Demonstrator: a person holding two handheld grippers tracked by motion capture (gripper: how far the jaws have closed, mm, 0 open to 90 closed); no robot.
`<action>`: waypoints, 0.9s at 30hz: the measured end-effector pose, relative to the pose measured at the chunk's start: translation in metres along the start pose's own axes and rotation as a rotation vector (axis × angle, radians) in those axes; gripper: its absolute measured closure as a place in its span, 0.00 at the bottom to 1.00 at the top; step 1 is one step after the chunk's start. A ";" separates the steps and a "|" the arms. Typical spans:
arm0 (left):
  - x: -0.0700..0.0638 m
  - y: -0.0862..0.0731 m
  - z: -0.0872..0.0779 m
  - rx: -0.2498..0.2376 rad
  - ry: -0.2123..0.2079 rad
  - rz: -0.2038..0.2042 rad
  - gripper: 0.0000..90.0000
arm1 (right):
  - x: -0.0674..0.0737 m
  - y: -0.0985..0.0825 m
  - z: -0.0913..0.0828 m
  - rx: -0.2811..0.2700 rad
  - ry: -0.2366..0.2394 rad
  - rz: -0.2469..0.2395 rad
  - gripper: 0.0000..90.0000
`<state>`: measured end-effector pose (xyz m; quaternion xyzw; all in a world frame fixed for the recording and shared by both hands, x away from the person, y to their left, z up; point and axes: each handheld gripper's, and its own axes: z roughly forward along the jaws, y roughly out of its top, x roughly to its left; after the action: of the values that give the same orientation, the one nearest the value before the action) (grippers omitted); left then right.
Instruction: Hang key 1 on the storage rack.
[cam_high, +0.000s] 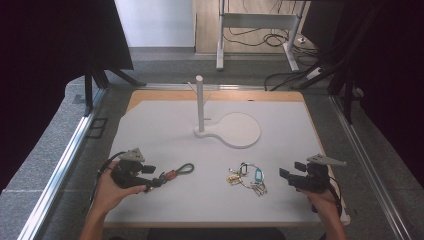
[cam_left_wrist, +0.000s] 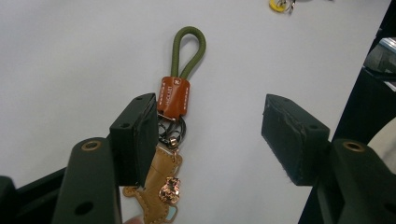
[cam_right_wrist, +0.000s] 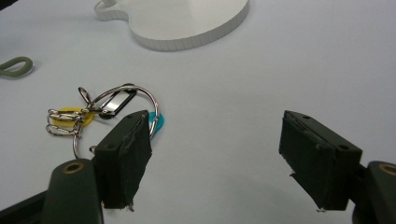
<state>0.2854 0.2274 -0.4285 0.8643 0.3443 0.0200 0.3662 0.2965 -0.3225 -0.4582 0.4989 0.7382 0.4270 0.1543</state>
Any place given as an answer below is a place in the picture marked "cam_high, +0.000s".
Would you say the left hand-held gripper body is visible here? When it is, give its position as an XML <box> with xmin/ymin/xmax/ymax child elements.
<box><xmin>110</xmin><ymin>147</ymin><xmax>148</xmax><ymax>190</ymax></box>

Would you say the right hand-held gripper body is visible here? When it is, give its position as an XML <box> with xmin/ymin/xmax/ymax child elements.
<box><xmin>288</xmin><ymin>153</ymin><xmax>348</xmax><ymax>195</ymax></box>

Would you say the black lanyard with red clip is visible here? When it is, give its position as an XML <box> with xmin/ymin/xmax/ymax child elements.
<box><xmin>155</xmin><ymin>162</ymin><xmax>196</xmax><ymax>188</ymax></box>

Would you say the key bunch with blue tag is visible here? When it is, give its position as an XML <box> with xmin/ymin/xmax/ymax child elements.
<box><xmin>226</xmin><ymin>161</ymin><xmax>269</xmax><ymax>197</ymax></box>

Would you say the person's right hand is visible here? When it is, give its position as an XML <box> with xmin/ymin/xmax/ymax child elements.
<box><xmin>295</xmin><ymin>187</ymin><xmax>343</xmax><ymax>219</ymax></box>

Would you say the person's left hand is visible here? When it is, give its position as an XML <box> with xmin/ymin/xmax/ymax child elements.
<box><xmin>95</xmin><ymin>160</ymin><xmax>148</xmax><ymax>214</ymax></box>

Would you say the white table mat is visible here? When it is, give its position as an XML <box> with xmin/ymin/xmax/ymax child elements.
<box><xmin>103</xmin><ymin>99</ymin><xmax>352</xmax><ymax>226</ymax></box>

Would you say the white power strip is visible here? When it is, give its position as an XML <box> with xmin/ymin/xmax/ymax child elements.
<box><xmin>305</xmin><ymin>67</ymin><xmax>323</xmax><ymax>81</ymax></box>

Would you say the black metal stand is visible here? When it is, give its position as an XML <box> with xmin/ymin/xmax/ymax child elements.
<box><xmin>291</xmin><ymin>49</ymin><xmax>356</xmax><ymax>125</ymax></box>
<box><xmin>83</xmin><ymin>63</ymin><xmax>148</xmax><ymax>118</ymax></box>

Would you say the black curtain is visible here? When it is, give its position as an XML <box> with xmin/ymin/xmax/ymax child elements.
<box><xmin>300</xmin><ymin>0</ymin><xmax>424</xmax><ymax>188</ymax></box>
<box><xmin>0</xmin><ymin>0</ymin><xmax>135</xmax><ymax>195</ymax></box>

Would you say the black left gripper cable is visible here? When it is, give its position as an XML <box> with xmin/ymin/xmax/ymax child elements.
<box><xmin>89</xmin><ymin>151</ymin><xmax>127</xmax><ymax>208</ymax></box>

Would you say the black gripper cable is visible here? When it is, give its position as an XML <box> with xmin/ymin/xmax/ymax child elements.
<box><xmin>311</xmin><ymin>175</ymin><xmax>345</xmax><ymax>218</ymax></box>
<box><xmin>89</xmin><ymin>151</ymin><xmax>127</xmax><ymax>208</ymax></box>

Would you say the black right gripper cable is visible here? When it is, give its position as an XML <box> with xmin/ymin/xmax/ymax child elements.
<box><xmin>311</xmin><ymin>175</ymin><xmax>345</xmax><ymax>218</ymax></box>

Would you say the aluminium rail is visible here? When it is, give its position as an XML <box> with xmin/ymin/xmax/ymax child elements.
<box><xmin>17</xmin><ymin>87</ymin><xmax>108</xmax><ymax>240</ymax></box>
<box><xmin>327</xmin><ymin>94</ymin><xmax>414</xmax><ymax>240</ymax></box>

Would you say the black floor cable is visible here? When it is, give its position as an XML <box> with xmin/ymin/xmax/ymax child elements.
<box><xmin>263</xmin><ymin>71</ymin><xmax>316</xmax><ymax>92</ymax></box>

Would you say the tangle of black floor cables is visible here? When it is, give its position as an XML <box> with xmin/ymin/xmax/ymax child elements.
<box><xmin>222</xmin><ymin>25</ymin><xmax>322</xmax><ymax>58</ymax></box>

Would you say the white metal desk frame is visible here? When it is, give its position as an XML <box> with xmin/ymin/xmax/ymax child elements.
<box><xmin>215</xmin><ymin>0</ymin><xmax>307</xmax><ymax>73</ymax></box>

